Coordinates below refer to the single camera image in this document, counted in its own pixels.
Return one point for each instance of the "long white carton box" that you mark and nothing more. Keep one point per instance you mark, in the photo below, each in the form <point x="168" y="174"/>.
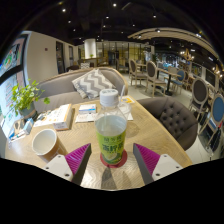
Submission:
<point x="65" y="118"/>

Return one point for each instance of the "small white blue packet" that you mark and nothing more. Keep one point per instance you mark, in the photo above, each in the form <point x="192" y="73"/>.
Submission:
<point x="87" y="109"/>

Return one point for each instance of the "decorated window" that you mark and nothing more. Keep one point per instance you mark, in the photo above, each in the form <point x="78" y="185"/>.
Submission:
<point x="10" y="86"/>

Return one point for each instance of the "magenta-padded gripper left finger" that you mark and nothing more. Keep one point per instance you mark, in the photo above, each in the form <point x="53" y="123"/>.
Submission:
<point x="58" y="165"/>

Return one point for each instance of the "white printed leaflet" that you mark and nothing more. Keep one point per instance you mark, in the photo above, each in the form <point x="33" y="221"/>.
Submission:
<point x="50" y="116"/>

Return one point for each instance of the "grey curved sofa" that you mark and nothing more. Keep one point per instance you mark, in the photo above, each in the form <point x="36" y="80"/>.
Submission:
<point x="55" y="90"/>

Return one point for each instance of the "green potted plant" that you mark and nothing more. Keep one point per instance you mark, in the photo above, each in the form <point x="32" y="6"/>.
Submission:
<point x="25" y="96"/>

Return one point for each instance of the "group of dining chairs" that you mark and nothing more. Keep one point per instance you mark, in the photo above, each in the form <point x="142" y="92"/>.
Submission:
<point x="151" y="71"/>

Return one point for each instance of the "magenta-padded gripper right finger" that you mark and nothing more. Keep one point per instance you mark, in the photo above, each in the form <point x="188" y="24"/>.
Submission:
<point x="166" y="165"/>

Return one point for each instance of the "clear bottle with green label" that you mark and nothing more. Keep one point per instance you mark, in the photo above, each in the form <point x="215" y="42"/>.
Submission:
<point x="111" y="140"/>

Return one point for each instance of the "brown paper cup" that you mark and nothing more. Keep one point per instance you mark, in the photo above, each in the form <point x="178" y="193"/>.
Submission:
<point x="45" y="143"/>

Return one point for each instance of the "grey white chevron cushion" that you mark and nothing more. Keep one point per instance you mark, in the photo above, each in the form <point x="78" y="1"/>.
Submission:
<point x="93" y="83"/>

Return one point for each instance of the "small blue white box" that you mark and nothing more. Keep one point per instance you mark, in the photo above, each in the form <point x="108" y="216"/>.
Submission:
<point x="28" y="126"/>

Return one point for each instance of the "group of ceiling lights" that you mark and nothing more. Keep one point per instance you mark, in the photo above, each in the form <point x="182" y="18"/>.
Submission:
<point x="114" y="5"/>

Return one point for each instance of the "small yellow card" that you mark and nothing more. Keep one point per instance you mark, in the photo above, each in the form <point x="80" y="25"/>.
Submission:
<point x="128" y="99"/>

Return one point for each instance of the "brown kraft card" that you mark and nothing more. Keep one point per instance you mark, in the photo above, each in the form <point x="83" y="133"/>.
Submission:
<point x="20" y="125"/>

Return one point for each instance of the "dark tufted armchair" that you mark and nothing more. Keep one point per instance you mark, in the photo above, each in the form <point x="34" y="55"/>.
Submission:
<point x="170" y="116"/>

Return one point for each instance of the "white tube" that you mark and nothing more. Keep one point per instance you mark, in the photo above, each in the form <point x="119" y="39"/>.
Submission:
<point x="17" y="135"/>

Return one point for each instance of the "flat round red coaster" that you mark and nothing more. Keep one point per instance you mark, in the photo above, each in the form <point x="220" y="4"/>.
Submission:
<point x="104" y="162"/>

